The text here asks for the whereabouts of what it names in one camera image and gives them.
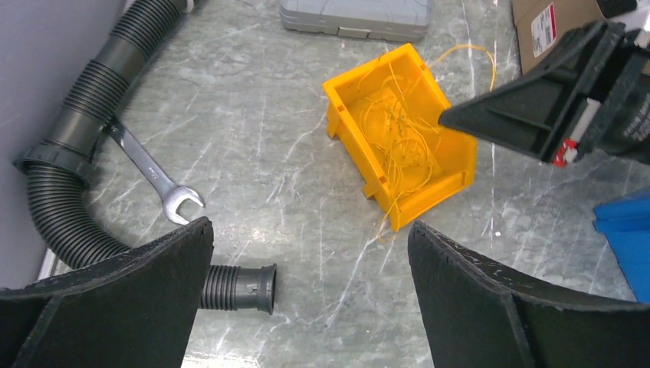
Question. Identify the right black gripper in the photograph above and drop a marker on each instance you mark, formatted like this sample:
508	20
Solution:
589	93

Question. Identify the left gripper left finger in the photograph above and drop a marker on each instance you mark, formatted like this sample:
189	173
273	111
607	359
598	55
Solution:
135	309

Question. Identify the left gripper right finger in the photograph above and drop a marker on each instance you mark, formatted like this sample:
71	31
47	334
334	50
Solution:
478	312

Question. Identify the orange plastic bin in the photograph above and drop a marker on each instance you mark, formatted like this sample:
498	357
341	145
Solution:
386	114

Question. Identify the tan open toolbox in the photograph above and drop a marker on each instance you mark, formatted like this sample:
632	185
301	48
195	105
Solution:
540	24

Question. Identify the silver wrench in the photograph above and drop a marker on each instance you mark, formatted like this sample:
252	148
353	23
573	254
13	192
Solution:
170	193

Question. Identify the blue plastic bin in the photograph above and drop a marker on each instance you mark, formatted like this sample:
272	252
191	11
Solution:
625	224

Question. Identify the grey plastic case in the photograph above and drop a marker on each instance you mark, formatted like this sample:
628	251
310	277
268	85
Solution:
392	21

